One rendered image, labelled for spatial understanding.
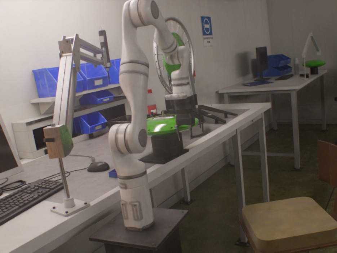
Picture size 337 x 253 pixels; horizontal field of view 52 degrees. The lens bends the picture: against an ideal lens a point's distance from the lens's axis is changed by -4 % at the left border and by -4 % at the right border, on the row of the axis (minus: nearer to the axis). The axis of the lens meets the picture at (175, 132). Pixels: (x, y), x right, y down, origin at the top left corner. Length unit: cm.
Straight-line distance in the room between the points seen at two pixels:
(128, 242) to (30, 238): 28
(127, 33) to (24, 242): 70
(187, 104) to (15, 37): 117
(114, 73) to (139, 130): 145
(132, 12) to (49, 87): 106
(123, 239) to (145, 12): 70
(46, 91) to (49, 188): 86
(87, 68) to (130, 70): 141
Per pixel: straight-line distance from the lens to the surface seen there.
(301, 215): 165
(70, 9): 251
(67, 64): 133
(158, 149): 161
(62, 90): 127
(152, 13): 118
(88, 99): 237
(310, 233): 152
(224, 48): 444
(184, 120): 146
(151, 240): 107
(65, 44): 135
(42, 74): 216
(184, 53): 142
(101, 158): 179
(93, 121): 244
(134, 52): 111
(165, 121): 155
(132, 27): 120
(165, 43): 132
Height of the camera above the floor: 136
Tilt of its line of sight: 12 degrees down
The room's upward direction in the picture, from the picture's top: 7 degrees counter-clockwise
